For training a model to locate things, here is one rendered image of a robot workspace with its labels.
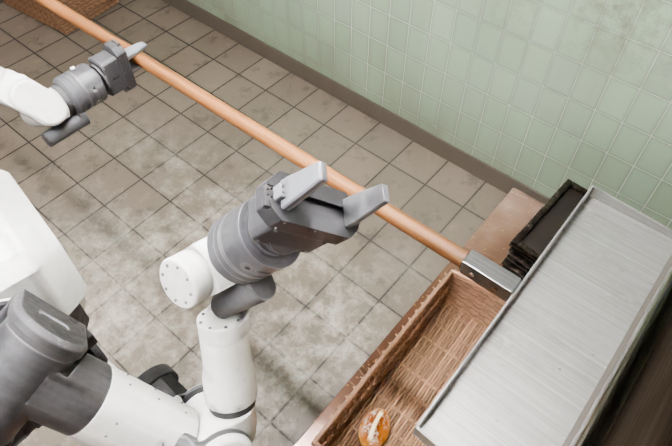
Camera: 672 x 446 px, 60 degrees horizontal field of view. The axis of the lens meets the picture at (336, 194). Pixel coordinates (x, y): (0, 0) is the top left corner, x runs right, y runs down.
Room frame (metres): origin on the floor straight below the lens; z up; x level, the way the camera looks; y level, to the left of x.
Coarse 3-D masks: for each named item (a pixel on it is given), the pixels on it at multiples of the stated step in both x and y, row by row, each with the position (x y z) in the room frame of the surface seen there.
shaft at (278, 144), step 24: (48, 0) 1.28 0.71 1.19; (96, 24) 1.18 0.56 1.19; (168, 72) 1.00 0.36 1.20; (192, 96) 0.93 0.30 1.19; (240, 120) 0.85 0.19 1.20; (264, 144) 0.80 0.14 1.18; (288, 144) 0.78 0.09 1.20; (384, 216) 0.61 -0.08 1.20; (408, 216) 0.60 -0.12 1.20; (432, 240) 0.55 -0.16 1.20; (456, 264) 0.52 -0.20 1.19
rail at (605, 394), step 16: (656, 304) 0.31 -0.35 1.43; (656, 320) 0.29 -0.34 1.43; (640, 336) 0.27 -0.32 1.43; (656, 336) 0.28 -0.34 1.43; (624, 352) 0.26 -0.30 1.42; (640, 352) 0.26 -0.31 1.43; (624, 368) 0.24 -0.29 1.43; (640, 368) 0.24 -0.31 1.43; (608, 384) 0.22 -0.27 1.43; (624, 384) 0.22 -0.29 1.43; (608, 400) 0.21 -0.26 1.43; (624, 400) 0.21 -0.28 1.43; (592, 416) 0.19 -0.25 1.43; (608, 416) 0.19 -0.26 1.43; (592, 432) 0.18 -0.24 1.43; (608, 432) 0.18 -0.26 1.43
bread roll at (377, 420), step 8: (368, 416) 0.46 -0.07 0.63; (376, 416) 0.46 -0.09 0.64; (384, 416) 0.46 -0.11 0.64; (360, 424) 0.45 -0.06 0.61; (368, 424) 0.44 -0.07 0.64; (376, 424) 0.44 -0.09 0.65; (384, 424) 0.44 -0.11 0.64; (360, 432) 0.43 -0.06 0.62; (368, 432) 0.42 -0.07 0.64; (376, 432) 0.42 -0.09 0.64; (384, 432) 0.43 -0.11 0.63; (360, 440) 0.42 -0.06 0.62; (368, 440) 0.41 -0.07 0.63; (376, 440) 0.41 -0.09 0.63; (384, 440) 0.42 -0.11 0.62
